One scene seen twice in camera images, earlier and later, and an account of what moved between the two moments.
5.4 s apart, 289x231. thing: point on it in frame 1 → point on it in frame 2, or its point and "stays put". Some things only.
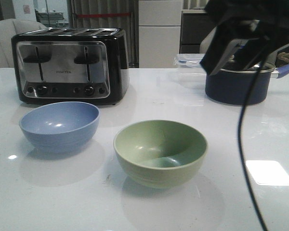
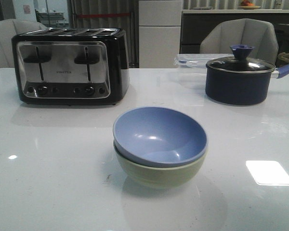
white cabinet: [159, 29] stays put
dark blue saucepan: [233, 86] stays put
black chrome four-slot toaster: [89, 65] stays put
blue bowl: [60, 126] → [159, 136]
